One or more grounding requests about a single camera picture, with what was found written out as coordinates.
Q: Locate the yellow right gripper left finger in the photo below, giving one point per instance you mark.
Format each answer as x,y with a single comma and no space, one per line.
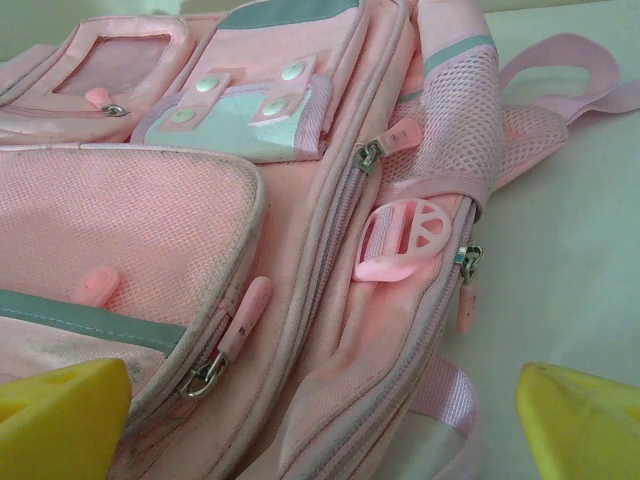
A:
60,425

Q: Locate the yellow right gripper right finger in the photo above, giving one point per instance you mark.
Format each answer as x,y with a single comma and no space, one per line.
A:
585,430

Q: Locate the pink school backpack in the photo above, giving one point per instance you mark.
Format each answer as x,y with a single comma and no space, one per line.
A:
150,210

